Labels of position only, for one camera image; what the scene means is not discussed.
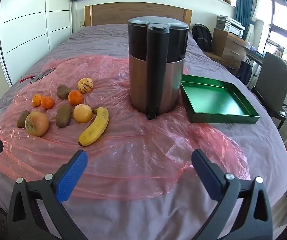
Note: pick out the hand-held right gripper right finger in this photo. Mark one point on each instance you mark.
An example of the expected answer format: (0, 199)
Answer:
(208, 177)

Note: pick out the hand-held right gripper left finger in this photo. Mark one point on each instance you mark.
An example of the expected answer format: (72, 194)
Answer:
(73, 177)

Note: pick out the small brown kiwi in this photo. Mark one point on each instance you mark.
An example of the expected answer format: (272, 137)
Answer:
(22, 119)

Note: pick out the yellow banana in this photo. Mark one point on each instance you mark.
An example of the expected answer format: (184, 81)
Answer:
(94, 130)

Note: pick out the yellow-green apple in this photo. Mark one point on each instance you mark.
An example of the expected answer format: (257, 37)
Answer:
(37, 124)

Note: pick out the long brown kiwi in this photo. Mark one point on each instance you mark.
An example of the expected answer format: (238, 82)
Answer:
(63, 115)

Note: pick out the pale yellow grapefruit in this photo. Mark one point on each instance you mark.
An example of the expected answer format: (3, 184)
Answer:
(83, 113)

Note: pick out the small yellowish mandarin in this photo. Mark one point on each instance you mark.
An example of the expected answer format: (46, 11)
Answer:
(36, 100)

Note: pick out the green square tray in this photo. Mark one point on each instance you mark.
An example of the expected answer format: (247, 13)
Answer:
(216, 100)

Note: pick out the large orange mandarin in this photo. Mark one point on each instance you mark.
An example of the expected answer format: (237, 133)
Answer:
(75, 98)

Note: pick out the striped yellow pepino melon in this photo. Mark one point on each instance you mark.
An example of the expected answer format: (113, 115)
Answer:
(85, 85)

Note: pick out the pink plastic sheet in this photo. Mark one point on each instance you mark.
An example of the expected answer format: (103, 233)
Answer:
(138, 150)

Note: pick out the black mesh pad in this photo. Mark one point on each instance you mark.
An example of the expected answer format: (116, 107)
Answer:
(2, 226)

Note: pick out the dark blue shopping bag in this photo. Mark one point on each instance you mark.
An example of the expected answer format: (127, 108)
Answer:
(244, 71)

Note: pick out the grey office chair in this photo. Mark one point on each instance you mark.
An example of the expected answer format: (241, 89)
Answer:
(276, 75)

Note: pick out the wooden dresser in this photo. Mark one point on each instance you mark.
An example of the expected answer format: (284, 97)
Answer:
(229, 48)

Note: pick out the white wardrobe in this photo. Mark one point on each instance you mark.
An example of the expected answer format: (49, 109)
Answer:
(26, 17)

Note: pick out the black backpack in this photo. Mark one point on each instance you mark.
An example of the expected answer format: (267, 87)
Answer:
(202, 36)

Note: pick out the white printer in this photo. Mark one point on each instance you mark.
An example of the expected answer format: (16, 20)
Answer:
(236, 27)

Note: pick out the grey storage box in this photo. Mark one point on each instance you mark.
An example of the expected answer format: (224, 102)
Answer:
(221, 23)

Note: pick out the wooden headboard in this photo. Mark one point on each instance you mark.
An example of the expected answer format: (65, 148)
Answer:
(133, 11)

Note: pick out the window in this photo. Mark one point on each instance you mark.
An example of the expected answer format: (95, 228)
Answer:
(283, 12)

